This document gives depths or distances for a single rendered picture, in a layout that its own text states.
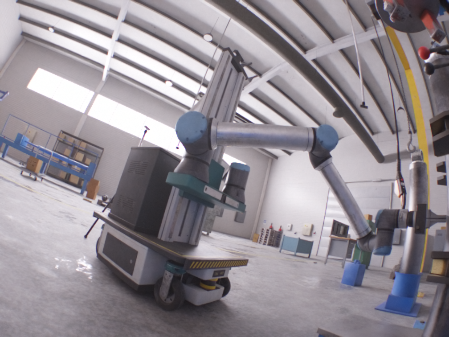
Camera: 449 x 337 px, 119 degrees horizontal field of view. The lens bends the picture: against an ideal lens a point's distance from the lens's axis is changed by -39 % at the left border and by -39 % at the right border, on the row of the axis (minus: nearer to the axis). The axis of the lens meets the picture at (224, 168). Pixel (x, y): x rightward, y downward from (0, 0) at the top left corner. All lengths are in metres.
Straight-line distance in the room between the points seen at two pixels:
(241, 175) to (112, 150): 11.87
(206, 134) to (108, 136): 12.37
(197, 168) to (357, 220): 0.84
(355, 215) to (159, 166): 1.13
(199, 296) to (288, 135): 0.89
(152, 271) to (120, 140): 12.25
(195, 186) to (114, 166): 11.98
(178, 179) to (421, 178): 2.21
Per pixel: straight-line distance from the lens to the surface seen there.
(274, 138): 0.93
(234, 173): 1.47
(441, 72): 1.32
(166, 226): 1.25
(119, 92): 14.09
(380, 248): 1.07
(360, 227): 1.15
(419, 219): 1.08
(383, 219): 1.09
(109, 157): 12.98
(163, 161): 1.35
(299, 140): 0.95
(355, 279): 3.57
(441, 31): 1.90
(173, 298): 1.10
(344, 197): 1.12
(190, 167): 1.05
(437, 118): 0.92
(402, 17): 1.70
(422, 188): 2.42
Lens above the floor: 0.50
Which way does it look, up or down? 15 degrees up
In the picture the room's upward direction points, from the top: 16 degrees clockwise
